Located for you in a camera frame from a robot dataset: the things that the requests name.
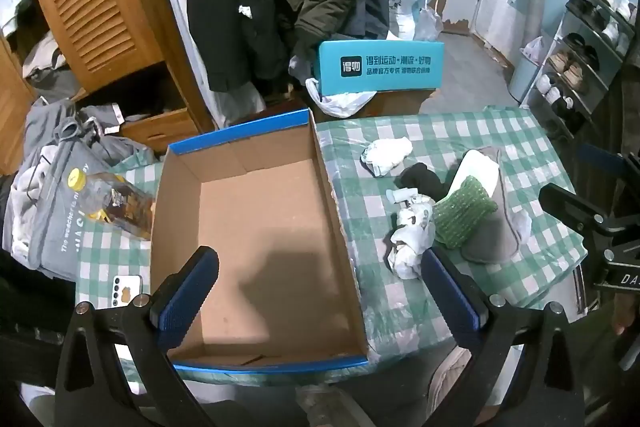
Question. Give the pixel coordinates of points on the light blue trash bin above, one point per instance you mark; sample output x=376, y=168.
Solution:
x=522, y=79

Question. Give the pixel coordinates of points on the wooden wardrobe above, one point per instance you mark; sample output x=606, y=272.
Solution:
x=165, y=82

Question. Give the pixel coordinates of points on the grey hoodie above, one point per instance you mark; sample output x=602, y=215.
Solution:
x=55, y=207

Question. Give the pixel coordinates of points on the folded grey clothes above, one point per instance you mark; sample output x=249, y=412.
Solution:
x=50, y=67

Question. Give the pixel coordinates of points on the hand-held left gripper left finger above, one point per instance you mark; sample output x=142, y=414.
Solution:
x=187, y=287

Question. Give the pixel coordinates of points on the grey cloth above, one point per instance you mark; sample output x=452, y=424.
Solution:
x=492, y=237

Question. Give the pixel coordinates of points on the white sock bundle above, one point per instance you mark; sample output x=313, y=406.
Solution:
x=387, y=154

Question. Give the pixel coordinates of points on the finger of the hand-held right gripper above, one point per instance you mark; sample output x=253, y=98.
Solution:
x=602, y=159
x=575, y=204

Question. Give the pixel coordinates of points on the green knitted cloth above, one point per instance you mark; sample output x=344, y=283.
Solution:
x=462, y=212

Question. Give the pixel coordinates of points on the green checkered tablecloth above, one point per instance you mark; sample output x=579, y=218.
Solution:
x=500, y=132

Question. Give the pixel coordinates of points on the collection of shoes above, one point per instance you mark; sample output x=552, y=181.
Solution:
x=570, y=67

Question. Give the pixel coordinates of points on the blue-edged cardboard box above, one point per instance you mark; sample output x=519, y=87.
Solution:
x=260, y=232

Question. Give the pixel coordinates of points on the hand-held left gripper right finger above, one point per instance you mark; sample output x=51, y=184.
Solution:
x=450, y=292

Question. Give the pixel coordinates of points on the white smartphone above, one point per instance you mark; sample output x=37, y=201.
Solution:
x=125, y=289

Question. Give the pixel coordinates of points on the brown box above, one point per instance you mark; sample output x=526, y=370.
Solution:
x=400, y=103

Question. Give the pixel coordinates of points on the teal shoe box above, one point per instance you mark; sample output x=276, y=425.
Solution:
x=380, y=67

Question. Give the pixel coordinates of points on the white bin liner bag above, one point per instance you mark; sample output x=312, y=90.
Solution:
x=534, y=48

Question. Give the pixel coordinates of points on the black sock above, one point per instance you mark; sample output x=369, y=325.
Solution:
x=420, y=179

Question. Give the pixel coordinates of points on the white plastic bag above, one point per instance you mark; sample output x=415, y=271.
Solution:
x=340, y=102

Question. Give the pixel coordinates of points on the grey shoe rack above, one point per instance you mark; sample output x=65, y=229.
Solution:
x=575, y=42

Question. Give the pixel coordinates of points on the light green cloth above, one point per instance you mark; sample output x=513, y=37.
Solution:
x=477, y=167

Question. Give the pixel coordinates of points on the white patterned sock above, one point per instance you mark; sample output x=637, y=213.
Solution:
x=410, y=242

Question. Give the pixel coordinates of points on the yellow-capped plastic bottle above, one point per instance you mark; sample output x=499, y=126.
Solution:
x=115, y=202

